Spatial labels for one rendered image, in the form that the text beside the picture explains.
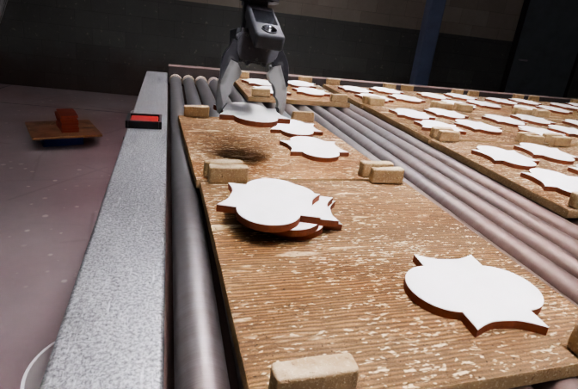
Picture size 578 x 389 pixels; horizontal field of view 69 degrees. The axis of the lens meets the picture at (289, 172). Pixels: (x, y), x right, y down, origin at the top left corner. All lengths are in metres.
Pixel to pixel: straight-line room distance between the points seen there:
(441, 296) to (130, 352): 0.28
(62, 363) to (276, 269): 0.20
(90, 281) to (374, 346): 0.27
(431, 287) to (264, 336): 0.18
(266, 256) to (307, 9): 5.53
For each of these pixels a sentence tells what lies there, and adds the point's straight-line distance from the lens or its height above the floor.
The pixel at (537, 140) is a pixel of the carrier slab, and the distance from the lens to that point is 1.31.
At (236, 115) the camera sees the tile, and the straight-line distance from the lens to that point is 0.71.
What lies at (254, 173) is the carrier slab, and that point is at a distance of 0.69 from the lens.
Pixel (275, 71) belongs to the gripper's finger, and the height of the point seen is 1.09.
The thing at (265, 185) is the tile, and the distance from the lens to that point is 0.57.
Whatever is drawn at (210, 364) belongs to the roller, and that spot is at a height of 0.92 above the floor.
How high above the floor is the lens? 1.18
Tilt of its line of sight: 20 degrees down
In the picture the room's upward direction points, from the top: 7 degrees clockwise
